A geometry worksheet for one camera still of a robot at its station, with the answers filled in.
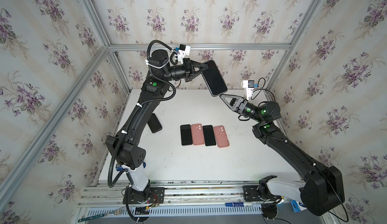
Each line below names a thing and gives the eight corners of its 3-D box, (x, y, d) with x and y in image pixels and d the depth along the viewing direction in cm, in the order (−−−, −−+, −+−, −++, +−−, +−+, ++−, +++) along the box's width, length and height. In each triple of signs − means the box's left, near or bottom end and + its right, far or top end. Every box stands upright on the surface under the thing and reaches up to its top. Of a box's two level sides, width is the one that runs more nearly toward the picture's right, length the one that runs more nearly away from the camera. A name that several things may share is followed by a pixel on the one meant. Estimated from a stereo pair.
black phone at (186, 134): (181, 145, 93) (181, 144, 91) (180, 126, 102) (179, 125, 100) (193, 144, 94) (193, 143, 92) (190, 125, 102) (190, 124, 101)
